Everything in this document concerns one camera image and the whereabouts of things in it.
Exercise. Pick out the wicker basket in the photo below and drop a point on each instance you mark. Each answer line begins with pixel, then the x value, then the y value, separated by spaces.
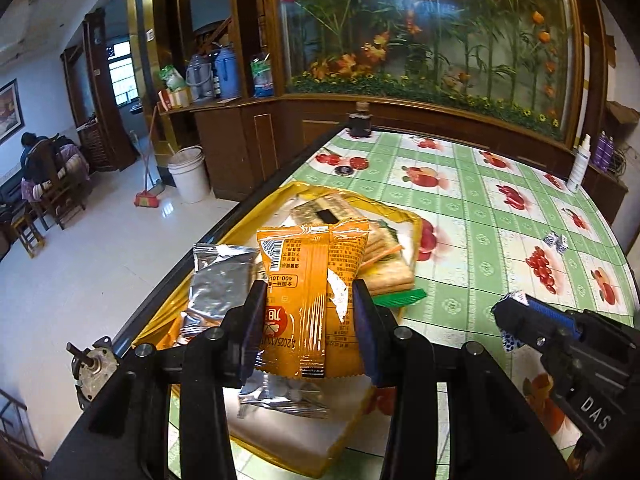
pixel 97 147

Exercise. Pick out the white plastic bucket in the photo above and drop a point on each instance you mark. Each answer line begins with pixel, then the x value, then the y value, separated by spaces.
pixel 189 177

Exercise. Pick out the wooden chair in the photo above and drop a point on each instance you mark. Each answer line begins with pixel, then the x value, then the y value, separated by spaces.
pixel 57 185

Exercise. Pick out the black jar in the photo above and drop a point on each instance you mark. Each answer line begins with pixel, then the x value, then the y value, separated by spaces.
pixel 359 122

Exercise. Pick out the clear water bottle green label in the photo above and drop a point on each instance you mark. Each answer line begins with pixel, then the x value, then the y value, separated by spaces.
pixel 261 77

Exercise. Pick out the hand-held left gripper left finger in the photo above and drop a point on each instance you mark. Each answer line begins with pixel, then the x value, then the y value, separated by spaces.
pixel 252 332

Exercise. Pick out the white spray bottle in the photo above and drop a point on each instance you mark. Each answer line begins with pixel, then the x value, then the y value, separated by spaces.
pixel 578 167

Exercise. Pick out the dark wooden table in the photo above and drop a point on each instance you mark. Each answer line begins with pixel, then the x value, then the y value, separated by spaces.
pixel 252 205

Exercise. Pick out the grey electric motor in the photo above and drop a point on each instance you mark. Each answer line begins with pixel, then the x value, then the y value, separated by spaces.
pixel 95 370

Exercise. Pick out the brown wooden cabinet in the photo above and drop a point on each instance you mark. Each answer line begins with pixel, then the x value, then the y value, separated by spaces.
pixel 300 125

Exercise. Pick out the wooden stool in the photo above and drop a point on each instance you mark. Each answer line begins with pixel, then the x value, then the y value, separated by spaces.
pixel 27 235

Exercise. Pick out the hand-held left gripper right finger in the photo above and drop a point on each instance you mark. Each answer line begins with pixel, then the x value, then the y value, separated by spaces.
pixel 365 342

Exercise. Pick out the orange red mark snack packet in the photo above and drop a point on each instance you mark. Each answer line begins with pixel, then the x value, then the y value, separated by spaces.
pixel 300 300

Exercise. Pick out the glass flower display case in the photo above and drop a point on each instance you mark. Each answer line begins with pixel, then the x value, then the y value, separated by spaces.
pixel 425 35

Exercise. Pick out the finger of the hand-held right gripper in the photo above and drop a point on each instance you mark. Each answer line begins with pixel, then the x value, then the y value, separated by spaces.
pixel 555 316
pixel 525 330

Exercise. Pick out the green white bag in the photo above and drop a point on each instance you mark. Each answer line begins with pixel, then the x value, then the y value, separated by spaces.
pixel 172 79

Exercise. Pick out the window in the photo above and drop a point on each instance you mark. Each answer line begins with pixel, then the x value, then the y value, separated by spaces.
pixel 122 75

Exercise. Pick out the white foam tray yellow tape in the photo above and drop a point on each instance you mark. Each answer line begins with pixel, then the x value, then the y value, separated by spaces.
pixel 310 435

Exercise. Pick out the silver foil snack packet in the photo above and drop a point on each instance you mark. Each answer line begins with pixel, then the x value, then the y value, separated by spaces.
pixel 220 280

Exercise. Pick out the blue thermos flask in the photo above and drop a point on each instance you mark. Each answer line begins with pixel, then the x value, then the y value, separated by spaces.
pixel 227 72

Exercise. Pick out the purple bottle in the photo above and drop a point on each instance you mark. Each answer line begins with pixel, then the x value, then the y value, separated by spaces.
pixel 598 150
pixel 610 151

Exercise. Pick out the red broom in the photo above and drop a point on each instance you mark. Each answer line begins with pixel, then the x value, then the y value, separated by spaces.
pixel 147 199

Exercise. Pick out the framed wall picture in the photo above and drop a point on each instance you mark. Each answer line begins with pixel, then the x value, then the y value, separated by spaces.
pixel 10 112

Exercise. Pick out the cardboard box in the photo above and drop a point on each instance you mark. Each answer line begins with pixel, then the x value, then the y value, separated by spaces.
pixel 622 112

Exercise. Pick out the orange white box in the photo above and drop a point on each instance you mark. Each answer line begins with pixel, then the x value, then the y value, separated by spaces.
pixel 175 98

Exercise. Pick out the black round lid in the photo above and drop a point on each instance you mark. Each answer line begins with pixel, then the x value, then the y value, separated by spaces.
pixel 345 170

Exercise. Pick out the green edged cracker packet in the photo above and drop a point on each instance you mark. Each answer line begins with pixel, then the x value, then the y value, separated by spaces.
pixel 395 280

